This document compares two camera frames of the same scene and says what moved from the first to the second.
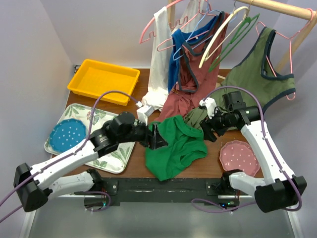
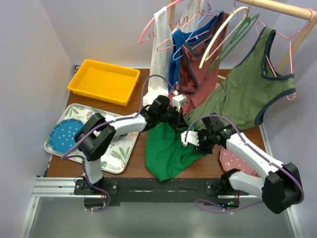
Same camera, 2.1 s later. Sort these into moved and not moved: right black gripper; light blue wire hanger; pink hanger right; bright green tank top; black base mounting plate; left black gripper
Moved: left black gripper; right black gripper
Not moved: black base mounting plate; bright green tank top; light blue wire hanger; pink hanger right
